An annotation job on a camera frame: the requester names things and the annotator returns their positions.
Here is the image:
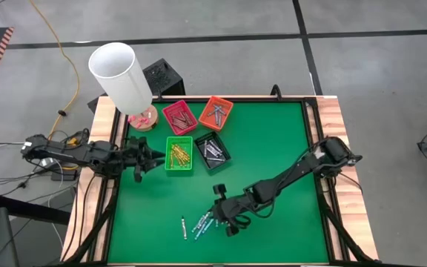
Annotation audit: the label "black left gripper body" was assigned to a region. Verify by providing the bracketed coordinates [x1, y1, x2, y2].
[119, 147, 148, 175]

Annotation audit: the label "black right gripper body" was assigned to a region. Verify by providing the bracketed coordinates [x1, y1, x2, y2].
[220, 197, 254, 227]

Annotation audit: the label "green plastic basket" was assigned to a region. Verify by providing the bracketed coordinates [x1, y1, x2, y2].
[164, 135, 194, 172]

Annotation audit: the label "red plastic basket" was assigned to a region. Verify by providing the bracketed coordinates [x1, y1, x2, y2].
[161, 99, 199, 136]

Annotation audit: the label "black plastic basket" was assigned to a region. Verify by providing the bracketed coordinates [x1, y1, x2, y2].
[193, 131, 232, 171]

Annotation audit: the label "black perforated box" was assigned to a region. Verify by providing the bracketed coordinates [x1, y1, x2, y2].
[87, 58, 187, 114]

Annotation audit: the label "orange plastic basket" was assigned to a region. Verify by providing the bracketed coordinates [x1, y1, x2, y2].
[197, 95, 234, 132]

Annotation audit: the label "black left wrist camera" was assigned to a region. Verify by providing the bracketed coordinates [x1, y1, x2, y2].
[126, 136, 148, 149]

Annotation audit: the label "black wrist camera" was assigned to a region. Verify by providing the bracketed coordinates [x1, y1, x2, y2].
[126, 136, 148, 149]
[212, 183, 228, 200]

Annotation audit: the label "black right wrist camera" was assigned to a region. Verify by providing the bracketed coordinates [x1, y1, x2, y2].
[212, 183, 228, 200]

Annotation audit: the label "black floor cables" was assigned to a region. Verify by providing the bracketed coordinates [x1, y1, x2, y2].
[0, 129, 92, 197]

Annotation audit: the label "yellow floor cable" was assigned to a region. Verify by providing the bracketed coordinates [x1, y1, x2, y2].
[29, 0, 82, 142]

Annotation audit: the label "black table clamp handle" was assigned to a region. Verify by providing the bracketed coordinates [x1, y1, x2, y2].
[270, 84, 283, 102]

